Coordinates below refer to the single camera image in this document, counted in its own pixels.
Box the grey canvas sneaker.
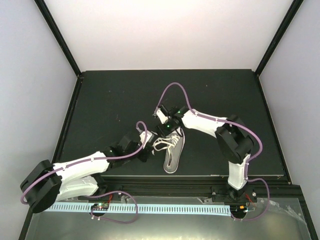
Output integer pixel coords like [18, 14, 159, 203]
[163, 127, 185, 174]

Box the white shoelace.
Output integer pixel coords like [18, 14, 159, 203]
[153, 134, 184, 162]

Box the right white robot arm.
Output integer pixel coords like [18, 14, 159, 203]
[153, 105, 254, 202]

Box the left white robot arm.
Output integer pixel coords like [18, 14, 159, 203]
[20, 131, 155, 214]

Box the small green circuit board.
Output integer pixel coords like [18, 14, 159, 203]
[90, 203, 109, 211]

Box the right small circuit board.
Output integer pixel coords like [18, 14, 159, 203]
[230, 205, 256, 213]

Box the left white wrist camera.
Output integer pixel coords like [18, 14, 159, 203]
[137, 128, 155, 149]

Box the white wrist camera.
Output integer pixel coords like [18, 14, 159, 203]
[137, 128, 155, 149]
[153, 104, 169, 124]

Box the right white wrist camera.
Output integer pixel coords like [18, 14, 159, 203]
[153, 104, 169, 124]

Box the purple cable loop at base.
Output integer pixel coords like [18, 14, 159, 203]
[89, 190, 140, 225]

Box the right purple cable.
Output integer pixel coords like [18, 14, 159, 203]
[158, 82, 271, 222]

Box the light blue slotted cable duct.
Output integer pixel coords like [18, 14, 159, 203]
[46, 202, 231, 217]

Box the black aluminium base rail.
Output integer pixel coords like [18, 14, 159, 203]
[102, 175, 304, 201]

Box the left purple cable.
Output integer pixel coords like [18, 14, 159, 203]
[19, 121, 148, 205]

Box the left black frame post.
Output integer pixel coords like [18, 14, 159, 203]
[34, 0, 82, 77]

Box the black frame post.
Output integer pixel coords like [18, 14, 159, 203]
[34, 0, 82, 77]
[255, 0, 304, 77]

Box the right black frame post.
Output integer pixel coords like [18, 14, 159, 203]
[255, 0, 304, 77]

